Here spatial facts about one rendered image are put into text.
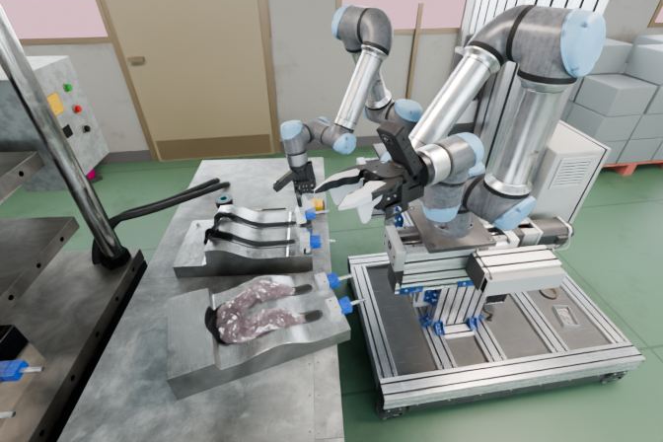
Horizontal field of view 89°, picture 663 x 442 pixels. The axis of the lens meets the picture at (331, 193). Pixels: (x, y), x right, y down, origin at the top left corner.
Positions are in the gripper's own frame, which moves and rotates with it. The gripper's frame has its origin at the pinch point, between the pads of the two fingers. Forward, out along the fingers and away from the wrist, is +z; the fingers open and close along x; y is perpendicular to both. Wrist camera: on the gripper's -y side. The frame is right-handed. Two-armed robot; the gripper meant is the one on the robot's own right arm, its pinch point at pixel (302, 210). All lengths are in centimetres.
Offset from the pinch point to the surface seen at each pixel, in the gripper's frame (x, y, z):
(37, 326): -34, -88, 10
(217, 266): -18.3, -31.8, 7.9
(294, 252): -16.7, -3.6, 7.3
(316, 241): -13.1, 4.6, 6.4
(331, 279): -28.0, 8.6, 12.4
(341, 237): 98, 13, 85
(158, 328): -38, -48, 14
